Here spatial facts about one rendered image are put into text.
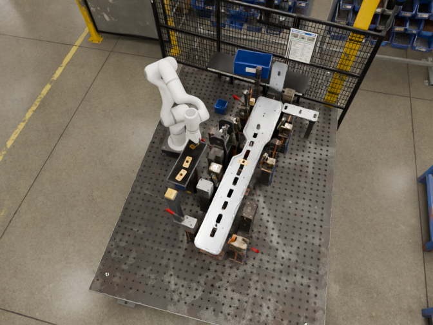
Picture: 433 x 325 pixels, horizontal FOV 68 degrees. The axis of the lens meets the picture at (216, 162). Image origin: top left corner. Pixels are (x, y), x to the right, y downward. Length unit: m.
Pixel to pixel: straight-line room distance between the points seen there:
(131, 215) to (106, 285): 0.53
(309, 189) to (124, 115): 2.44
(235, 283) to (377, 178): 2.07
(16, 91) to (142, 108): 1.72
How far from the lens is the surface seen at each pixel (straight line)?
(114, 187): 3.59
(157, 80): 2.22
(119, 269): 2.52
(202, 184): 2.17
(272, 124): 2.60
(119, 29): 4.93
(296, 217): 2.57
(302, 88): 2.86
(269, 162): 2.35
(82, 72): 4.83
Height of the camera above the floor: 3.05
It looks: 59 degrees down
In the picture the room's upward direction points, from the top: 3 degrees counter-clockwise
